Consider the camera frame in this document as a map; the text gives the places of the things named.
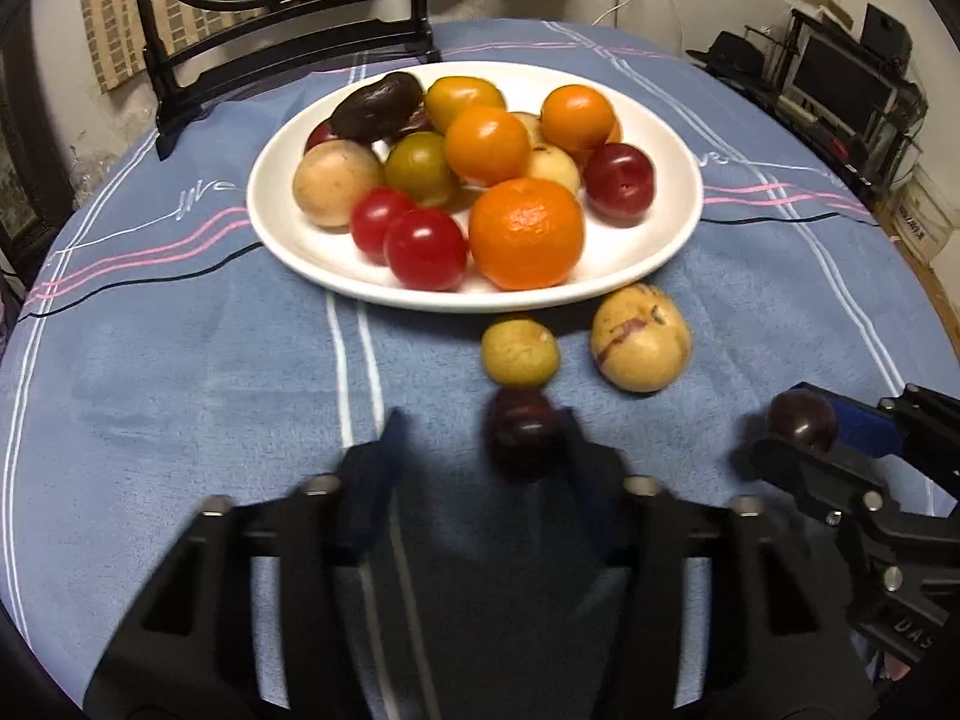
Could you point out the large tan pepino melon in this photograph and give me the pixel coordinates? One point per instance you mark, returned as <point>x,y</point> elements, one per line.
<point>337,181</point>

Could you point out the dark purple plum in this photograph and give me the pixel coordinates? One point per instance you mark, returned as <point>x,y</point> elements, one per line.
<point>804,420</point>
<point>523,431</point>

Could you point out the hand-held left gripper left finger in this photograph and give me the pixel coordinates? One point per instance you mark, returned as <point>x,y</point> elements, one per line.
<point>379,480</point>

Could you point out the yellow persimmon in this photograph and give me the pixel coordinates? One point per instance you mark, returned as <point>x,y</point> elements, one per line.
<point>463,99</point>

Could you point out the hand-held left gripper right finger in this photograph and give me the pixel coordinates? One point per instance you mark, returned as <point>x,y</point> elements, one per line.
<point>592,495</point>

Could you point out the red apple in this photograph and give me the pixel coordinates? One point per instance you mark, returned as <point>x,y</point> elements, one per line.
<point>619,181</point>

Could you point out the black hat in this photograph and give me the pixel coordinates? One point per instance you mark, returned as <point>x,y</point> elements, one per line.
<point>731,56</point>

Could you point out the orange mandarin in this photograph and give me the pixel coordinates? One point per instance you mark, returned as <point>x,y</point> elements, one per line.
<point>577,116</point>
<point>487,144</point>
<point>526,234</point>

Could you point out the red plum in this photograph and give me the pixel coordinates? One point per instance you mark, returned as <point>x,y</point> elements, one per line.
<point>321,136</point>
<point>425,247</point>

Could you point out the small red tomato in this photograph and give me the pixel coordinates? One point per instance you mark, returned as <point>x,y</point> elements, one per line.
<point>375,217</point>

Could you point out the blue striped tablecloth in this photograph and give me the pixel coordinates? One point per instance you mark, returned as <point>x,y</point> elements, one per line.
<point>187,390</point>

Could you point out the small tan longan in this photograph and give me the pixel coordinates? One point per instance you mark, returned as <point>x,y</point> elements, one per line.
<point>520,351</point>

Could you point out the white oval plate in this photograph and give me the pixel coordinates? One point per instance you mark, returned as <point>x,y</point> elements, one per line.
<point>660,240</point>

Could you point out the black speaker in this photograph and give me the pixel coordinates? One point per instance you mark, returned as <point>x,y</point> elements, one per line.
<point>885,34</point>

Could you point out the computer monitor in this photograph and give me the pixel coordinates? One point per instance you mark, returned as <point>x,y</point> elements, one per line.
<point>844,82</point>

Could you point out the pale pepino melon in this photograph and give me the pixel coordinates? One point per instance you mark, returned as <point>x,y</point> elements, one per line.
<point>551,169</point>

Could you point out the dark purple mangosteen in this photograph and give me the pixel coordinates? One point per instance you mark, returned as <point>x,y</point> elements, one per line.
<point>418,124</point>

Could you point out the green plum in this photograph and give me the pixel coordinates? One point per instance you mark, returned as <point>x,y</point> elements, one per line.
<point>421,169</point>

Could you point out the beige streaked pepino melon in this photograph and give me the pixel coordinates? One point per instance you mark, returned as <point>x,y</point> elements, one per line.
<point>641,337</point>

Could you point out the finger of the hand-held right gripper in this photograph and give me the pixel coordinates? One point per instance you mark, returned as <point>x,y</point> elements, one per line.
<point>859,424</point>
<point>810,472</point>

